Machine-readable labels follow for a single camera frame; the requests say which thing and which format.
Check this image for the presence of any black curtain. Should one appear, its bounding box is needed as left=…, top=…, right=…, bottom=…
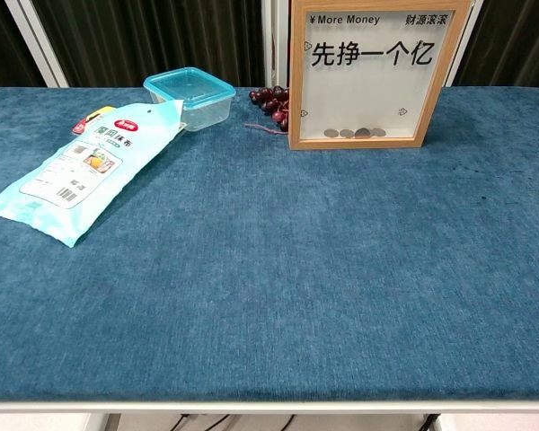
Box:
left=451, top=0, right=539, bottom=89
left=0, top=0, right=44, bottom=91
left=31, top=0, right=267, bottom=89

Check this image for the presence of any grey partition post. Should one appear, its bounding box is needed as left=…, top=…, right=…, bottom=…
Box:
left=260, top=0, right=293, bottom=89
left=16, top=0, right=69, bottom=89

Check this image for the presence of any wooden frame coin bank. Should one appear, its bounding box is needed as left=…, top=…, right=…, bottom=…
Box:
left=288, top=0, right=473, bottom=151

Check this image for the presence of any blue table cloth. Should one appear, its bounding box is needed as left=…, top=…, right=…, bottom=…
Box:
left=0, top=85, right=539, bottom=402

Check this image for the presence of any dark red grape bunch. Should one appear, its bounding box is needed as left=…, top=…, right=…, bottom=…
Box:
left=248, top=84, right=291, bottom=133

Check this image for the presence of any clear container with blue lid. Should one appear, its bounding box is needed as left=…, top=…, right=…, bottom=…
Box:
left=142, top=66, right=237, bottom=133

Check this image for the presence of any light blue wipes packet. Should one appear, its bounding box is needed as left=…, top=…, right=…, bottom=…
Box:
left=0, top=99, right=185, bottom=249

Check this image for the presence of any purple string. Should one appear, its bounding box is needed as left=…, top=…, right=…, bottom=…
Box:
left=243, top=121, right=291, bottom=136

